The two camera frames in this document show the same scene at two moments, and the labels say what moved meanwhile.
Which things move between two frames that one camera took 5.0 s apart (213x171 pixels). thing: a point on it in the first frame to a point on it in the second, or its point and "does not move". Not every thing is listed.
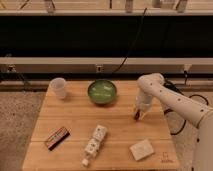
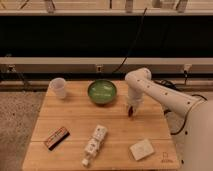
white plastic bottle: x=92 y=144 does not move
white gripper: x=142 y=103 to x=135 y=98
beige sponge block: x=142 y=149 does not move
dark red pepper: x=137 y=115 to x=130 y=111
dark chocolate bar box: x=57 y=138 does not move
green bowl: x=102 y=92 does not move
